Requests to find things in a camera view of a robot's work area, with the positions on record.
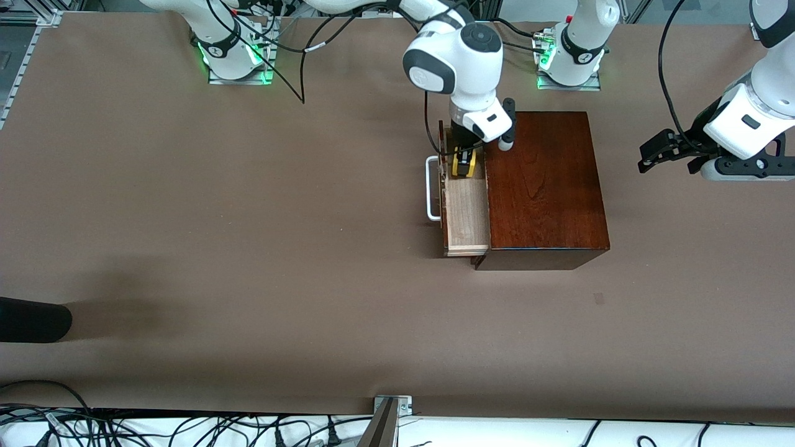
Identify black ribbed cylinder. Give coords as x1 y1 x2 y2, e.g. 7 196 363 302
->
0 297 73 343

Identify thin black looped cable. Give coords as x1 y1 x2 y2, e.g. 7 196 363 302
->
0 379 94 423

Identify aluminium frame rail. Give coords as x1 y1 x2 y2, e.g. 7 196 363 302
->
0 9 63 131

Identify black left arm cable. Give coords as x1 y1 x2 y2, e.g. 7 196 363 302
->
656 0 707 153

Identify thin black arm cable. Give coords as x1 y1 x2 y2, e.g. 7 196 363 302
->
424 92 445 157

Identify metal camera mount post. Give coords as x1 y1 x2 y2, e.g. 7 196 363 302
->
357 395 414 447

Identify yellow block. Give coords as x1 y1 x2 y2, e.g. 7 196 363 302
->
452 150 478 179

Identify black base connector cable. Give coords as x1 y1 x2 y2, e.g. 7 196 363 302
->
494 17 548 53

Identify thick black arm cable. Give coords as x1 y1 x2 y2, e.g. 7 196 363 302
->
207 0 401 105

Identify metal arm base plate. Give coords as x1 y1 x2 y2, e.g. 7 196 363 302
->
537 31 602 92
207 19 276 86

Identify aluminium frame with sockets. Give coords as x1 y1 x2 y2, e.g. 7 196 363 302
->
314 0 501 19

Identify dark brown wooden cabinet box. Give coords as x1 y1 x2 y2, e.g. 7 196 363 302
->
475 111 611 271

